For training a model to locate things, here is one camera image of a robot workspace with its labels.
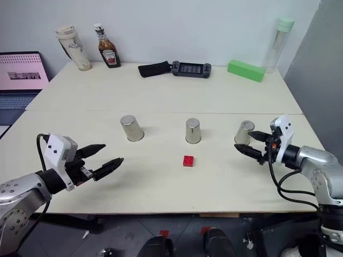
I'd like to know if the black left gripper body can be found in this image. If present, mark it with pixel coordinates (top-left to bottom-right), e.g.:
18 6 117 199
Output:
65 154 98 187

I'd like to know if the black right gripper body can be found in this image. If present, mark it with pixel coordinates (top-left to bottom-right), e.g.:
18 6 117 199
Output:
261 133 281 165

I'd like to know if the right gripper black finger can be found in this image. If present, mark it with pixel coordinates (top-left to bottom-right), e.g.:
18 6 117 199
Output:
247 130 269 142
233 143 265 165

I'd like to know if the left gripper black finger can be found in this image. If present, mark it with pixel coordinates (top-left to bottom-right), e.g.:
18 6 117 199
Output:
77 143 107 160
93 157 125 182

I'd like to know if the upturned steel cup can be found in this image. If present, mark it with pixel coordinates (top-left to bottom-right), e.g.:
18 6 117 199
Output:
120 115 146 142
184 117 202 144
233 120 256 146

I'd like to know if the small red toy brick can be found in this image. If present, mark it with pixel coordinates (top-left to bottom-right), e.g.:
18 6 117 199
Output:
182 154 196 168

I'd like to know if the green rectangular box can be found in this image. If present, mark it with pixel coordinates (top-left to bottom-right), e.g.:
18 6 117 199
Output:
227 59 267 83

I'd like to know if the clear bottle with green lid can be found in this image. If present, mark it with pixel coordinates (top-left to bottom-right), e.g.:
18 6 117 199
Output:
263 17 295 74

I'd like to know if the dark rounded shape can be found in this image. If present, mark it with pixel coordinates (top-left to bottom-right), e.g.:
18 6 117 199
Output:
138 235 174 257
204 227 234 257

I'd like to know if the black handheld game console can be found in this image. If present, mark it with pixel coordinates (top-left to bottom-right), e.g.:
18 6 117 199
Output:
171 60 213 80

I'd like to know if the ketchup bottle with white cap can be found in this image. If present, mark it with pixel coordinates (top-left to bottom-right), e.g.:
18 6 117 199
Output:
93 23 122 69

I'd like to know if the black fabric pouch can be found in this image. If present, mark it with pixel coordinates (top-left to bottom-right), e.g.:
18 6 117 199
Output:
137 61 173 79

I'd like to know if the beige printed travel tumbler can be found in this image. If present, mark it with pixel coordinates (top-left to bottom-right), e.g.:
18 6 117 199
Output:
55 24 93 72

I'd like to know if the open laptop with pink screen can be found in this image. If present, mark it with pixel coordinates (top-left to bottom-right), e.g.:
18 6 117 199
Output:
0 51 51 111

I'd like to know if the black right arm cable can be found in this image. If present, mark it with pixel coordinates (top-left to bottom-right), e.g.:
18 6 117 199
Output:
267 138 326 208

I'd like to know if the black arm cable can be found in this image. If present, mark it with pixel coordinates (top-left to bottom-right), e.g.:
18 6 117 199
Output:
267 138 326 208
26 133 52 236

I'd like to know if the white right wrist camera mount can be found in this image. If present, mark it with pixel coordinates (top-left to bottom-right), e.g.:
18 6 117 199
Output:
269 115 296 165

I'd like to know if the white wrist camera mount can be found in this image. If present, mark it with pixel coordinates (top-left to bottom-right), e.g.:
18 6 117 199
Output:
43 133 79 192
269 115 296 165

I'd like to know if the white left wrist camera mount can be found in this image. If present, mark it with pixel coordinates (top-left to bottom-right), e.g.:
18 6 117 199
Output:
43 133 79 192

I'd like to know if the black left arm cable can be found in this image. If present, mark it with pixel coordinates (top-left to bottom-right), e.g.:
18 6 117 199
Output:
26 133 52 236

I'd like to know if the black table frame bar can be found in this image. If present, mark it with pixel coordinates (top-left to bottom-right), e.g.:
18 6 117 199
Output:
28 213 105 234

